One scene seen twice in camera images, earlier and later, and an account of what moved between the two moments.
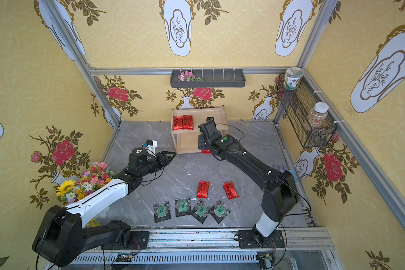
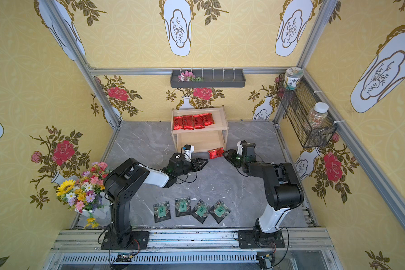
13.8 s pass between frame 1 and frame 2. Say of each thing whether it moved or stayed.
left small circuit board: stayed
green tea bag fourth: stayed
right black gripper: moved
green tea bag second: stayed
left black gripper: moved
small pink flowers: stayed
